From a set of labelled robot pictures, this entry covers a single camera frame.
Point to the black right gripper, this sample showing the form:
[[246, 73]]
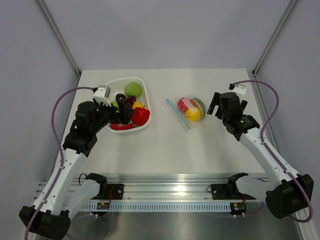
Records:
[[216, 101]]

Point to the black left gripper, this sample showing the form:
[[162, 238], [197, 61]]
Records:
[[125, 113]]

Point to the red watermelon slice toy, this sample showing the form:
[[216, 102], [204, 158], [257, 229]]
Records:
[[196, 102]]

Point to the yellow lemon toy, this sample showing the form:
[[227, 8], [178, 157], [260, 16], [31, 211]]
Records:
[[193, 116]]

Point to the clear zip bag blue zipper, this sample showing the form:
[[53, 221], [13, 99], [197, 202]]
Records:
[[173, 105]]

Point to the red apple toy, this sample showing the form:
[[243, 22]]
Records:
[[184, 104]]

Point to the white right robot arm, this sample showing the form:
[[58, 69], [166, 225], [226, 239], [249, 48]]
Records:
[[286, 191]]

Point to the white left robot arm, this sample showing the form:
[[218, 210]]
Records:
[[51, 213]]

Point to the dark purple grape bunch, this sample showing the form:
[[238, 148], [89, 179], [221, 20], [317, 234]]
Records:
[[129, 101]]

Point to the red bell pepper toy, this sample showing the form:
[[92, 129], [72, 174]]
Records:
[[140, 116]]

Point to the yellow bell pepper toy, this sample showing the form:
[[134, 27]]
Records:
[[137, 105]]

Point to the green apple toy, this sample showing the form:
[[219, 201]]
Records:
[[115, 104]]

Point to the red dragon fruit toy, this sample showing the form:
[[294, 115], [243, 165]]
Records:
[[122, 127]]

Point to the white perforated plastic basket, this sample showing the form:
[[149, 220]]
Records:
[[117, 86]]

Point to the left small circuit board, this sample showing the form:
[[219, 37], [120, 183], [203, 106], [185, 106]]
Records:
[[103, 206]]

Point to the small circuit board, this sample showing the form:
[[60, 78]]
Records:
[[238, 207], [103, 206]]

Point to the right small circuit board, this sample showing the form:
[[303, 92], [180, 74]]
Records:
[[238, 207]]

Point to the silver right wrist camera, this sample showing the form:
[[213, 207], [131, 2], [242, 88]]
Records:
[[239, 89]]

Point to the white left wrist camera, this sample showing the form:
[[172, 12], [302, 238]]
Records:
[[101, 95]]

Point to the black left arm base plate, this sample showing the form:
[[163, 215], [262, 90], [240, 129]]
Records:
[[111, 191]]

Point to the aluminium rail frame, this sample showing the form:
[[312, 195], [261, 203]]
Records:
[[138, 187]]

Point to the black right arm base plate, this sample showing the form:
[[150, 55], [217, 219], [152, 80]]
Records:
[[219, 191]]

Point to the white slotted cable duct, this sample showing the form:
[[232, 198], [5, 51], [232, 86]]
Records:
[[211, 207]]

